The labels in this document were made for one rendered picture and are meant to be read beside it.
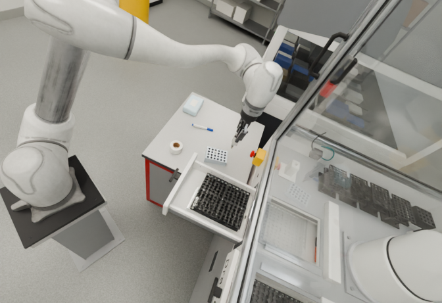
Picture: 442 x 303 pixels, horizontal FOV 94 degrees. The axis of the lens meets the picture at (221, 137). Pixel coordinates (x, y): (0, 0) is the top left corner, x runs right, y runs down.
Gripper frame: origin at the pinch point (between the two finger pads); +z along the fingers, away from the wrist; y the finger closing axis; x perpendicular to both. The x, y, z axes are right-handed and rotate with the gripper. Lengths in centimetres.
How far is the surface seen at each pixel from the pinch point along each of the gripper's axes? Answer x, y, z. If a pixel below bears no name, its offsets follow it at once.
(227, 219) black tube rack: 1.9, 34.4, 12.7
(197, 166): -15.1, 11.8, 13.2
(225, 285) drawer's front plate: 1, 58, 7
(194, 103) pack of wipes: -24.6, -38.1, 19.2
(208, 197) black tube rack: -8.3, 27.7, 10.2
